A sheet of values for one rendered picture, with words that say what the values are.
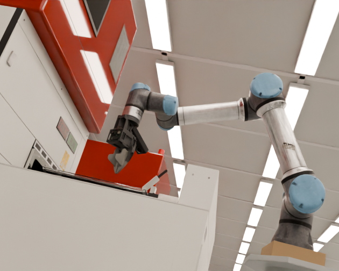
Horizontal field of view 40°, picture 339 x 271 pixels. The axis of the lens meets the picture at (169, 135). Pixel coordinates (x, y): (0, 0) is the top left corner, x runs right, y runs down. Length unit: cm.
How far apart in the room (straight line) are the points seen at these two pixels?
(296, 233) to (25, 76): 104
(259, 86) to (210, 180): 51
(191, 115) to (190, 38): 209
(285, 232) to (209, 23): 229
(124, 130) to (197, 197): 47
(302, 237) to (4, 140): 103
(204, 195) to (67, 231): 39
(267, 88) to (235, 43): 212
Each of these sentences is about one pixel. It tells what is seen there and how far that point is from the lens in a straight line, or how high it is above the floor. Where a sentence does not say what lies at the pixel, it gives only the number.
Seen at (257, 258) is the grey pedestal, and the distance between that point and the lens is 163.
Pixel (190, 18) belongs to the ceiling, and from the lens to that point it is 368.
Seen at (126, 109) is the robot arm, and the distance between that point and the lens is 174.
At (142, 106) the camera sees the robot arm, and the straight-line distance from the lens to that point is 176.
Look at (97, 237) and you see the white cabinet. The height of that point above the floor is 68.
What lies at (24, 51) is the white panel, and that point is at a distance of 145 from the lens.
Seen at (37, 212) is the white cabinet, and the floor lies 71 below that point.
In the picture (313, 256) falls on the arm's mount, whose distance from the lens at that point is 166.
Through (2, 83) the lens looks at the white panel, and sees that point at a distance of 137.
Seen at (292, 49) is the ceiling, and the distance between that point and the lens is 378.
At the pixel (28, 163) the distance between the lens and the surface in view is 158.
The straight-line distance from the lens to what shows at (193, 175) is 135.
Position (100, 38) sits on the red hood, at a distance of 187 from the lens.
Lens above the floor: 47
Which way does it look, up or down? 24 degrees up
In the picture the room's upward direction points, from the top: 16 degrees clockwise
